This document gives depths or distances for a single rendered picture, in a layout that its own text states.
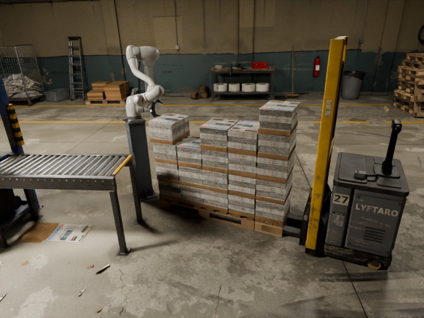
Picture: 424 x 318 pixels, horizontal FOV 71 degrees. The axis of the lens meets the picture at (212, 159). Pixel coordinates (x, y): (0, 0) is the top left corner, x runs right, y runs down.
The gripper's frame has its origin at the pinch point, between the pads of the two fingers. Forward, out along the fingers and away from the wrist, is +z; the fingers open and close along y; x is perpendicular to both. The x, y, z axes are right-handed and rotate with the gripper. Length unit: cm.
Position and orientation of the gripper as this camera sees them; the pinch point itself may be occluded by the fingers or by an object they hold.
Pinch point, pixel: (159, 109)
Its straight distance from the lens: 318.1
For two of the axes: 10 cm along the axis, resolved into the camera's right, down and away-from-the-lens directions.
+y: -1.6, 9.9, -0.3
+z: 3.8, 0.9, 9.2
